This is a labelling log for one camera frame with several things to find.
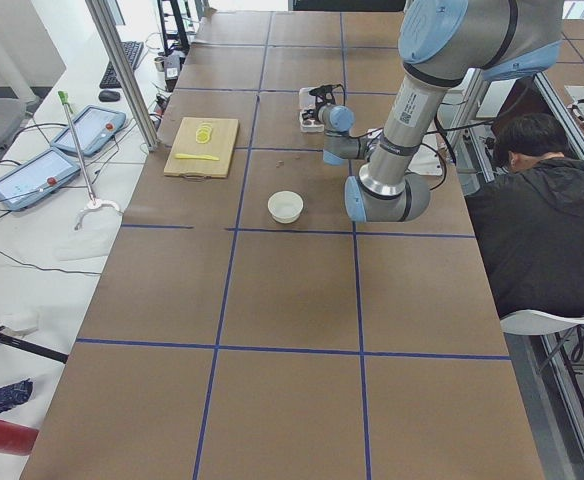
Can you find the clear plastic egg box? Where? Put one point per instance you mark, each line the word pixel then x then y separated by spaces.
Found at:
pixel 308 122

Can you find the wooden cutting board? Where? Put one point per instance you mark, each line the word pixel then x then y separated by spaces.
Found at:
pixel 222 144

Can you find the white bowl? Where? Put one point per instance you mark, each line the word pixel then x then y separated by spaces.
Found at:
pixel 285 207

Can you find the yellow plastic knife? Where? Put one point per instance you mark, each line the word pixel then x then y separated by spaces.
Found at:
pixel 201 157

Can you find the metal cup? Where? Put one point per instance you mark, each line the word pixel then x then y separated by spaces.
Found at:
pixel 159 63

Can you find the black computer mouse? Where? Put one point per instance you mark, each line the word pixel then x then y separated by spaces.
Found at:
pixel 108 96

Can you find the upper blue teach pendant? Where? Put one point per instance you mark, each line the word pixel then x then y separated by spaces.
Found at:
pixel 95 126

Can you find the blue teach pendant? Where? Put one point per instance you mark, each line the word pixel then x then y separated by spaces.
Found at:
pixel 95 126
pixel 37 178

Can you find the person in black hoodie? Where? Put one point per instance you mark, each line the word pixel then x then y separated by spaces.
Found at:
pixel 529 221

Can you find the metal reacher grabber tool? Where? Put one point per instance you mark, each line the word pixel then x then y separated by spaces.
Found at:
pixel 94 202

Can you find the white plastic bag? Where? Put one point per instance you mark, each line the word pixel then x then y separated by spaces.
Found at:
pixel 93 239

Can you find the lower blue teach pendant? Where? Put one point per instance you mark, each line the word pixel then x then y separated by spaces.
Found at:
pixel 37 178

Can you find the white chair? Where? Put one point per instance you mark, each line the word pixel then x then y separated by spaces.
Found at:
pixel 531 322

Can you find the black tripod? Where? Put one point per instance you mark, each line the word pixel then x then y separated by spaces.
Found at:
pixel 11 341

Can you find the folded blue umbrella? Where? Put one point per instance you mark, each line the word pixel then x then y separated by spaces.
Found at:
pixel 15 394

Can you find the red bottle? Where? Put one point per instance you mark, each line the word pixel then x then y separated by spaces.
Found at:
pixel 16 439

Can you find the aluminium frame post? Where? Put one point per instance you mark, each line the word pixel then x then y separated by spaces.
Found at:
pixel 106 28

